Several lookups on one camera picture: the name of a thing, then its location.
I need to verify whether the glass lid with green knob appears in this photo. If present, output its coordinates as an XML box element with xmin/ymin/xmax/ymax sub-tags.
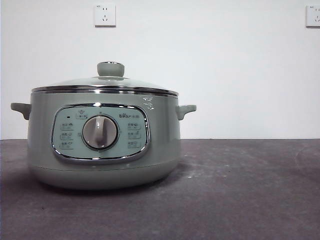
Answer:
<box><xmin>31</xmin><ymin>60</ymin><xmax>179</xmax><ymax>97</ymax></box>

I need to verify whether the pale green electric cooking pot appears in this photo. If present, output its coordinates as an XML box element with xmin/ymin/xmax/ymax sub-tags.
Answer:
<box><xmin>10</xmin><ymin>90</ymin><xmax>197</xmax><ymax>191</ymax></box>

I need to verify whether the white wall socket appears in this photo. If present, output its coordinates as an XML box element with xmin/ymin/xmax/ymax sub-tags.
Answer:
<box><xmin>305</xmin><ymin>5</ymin><xmax>320</xmax><ymax>29</ymax></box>
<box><xmin>94</xmin><ymin>4</ymin><xmax>117</xmax><ymax>28</ymax></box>

